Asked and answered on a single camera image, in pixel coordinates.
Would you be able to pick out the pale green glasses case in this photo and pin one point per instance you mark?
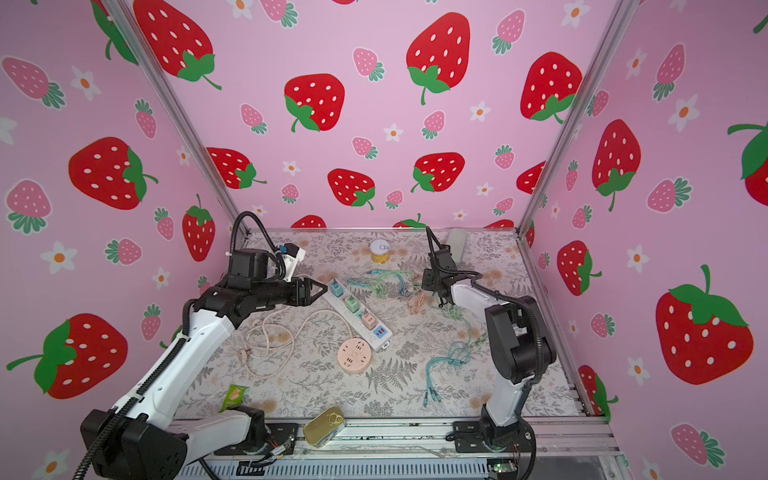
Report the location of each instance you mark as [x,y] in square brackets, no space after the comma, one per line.
[457,241]

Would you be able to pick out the white multicolour power strip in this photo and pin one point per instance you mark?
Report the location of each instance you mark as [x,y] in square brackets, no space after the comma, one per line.
[360,318]

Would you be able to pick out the silver aluminium corner post right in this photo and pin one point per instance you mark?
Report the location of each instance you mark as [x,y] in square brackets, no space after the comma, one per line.
[616,28]

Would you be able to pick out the light green charger plug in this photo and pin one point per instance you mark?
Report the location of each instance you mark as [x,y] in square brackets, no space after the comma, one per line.
[352,304]

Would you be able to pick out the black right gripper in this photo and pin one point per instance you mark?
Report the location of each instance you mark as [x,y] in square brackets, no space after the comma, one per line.
[428,276]

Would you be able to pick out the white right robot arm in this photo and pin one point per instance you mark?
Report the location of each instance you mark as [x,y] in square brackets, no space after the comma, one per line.
[517,339]

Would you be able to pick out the teal charger plug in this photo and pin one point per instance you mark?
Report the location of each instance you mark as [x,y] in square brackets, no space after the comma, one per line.
[336,289]

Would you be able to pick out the yellow labelled food can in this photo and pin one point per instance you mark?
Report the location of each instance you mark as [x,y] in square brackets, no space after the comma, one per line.
[380,251]

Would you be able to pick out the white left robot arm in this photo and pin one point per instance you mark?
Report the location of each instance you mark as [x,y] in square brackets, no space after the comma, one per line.
[136,438]

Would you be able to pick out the gold sardine tin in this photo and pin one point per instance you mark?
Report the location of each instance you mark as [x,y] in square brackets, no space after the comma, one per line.
[324,427]

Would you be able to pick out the pink charger plug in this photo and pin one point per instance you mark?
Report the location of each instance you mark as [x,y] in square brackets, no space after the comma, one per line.
[369,320]

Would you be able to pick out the green snack packet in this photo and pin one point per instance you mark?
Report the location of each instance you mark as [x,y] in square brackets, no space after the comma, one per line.
[234,397]

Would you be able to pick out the silver aluminium corner post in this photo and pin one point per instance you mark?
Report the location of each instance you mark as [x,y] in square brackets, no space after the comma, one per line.
[616,28]
[124,19]

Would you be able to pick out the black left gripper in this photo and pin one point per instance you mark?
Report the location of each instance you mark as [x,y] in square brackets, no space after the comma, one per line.
[297,289]

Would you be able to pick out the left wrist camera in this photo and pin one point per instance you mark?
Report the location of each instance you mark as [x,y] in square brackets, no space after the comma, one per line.
[292,255]

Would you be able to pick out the round pink power socket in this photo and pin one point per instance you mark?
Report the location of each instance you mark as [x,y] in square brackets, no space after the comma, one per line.
[355,356]

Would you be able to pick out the silver aluminium corner post left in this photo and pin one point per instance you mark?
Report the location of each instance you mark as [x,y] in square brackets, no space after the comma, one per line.
[124,19]

